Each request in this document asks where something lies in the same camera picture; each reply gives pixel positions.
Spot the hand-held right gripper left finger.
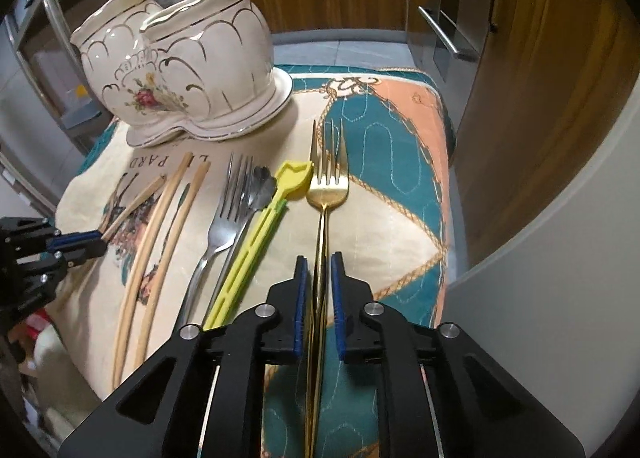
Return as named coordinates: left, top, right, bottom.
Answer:
left=57, top=255, right=308, bottom=458

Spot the printed tablecloth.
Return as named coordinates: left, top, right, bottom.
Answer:
left=55, top=63, right=466, bottom=458

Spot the silver fork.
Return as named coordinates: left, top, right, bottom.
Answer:
left=177, top=152, right=255, bottom=329

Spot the yellow scoop with green handle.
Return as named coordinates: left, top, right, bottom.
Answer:
left=202, top=161, right=316, bottom=331

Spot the white cloth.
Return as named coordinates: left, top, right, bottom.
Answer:
left=20, top=323, right=103, bottom=439

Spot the gold fork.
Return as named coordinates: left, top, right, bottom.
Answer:
left=302, top=119, right=350, bottom=458

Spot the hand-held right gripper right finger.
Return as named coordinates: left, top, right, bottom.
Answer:
left=331, top=251, right=587, bottom=458

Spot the steel oven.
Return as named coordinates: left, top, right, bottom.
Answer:
left=406, top=0, right=508, bottom=85

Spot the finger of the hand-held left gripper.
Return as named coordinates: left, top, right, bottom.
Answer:
left=0, top=241, right=109, bottom=321
left=0, top=217, right=104, bottom=255

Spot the silver spoon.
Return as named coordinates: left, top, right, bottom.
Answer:
left=200, top=165, right=279, bottom=326

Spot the floral ceramic utensil holder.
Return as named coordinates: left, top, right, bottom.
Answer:
left=70, top=0, right=294, bottom=148

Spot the wooden chopstick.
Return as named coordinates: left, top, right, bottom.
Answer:
left=100, top=175, right=167, bottom=241
left=111, top=152, right=195, bottom=389
left=132, top=161, right=211, bottom=369

